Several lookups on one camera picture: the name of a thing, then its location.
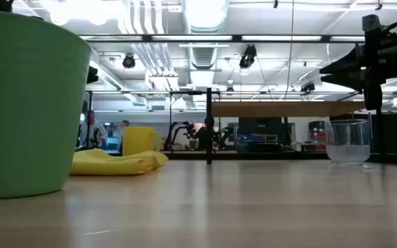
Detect wooden shelf with black frame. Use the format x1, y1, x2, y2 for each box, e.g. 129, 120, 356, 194
205, 87, 385, 165

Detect black cabinet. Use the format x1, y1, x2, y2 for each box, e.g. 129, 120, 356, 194
237, 117, 289, 153

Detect yellow folded cloth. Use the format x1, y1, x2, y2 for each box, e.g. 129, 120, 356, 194
70, 148, 170, 176

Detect large green plastic cup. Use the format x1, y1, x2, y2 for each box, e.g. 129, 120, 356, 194
0, 10, 92, 199

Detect black ceiling camera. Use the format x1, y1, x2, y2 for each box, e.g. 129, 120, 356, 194
238, 44, 258, 70
300, 81, 316, 95
122, 53, 136, 70

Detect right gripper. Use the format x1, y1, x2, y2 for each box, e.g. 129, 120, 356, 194
319, 14, 397, 112

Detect clear glass cup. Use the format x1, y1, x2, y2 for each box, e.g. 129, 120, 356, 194
325, 119, 372, 164

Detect silver ventilation duct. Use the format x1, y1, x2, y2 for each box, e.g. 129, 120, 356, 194
182, 0, 230, 34

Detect yellow mug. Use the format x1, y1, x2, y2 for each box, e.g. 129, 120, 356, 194
122, 126, 163, 156

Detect red storage boxes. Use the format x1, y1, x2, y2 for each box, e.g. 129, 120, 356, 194
308, 120, 327, 153

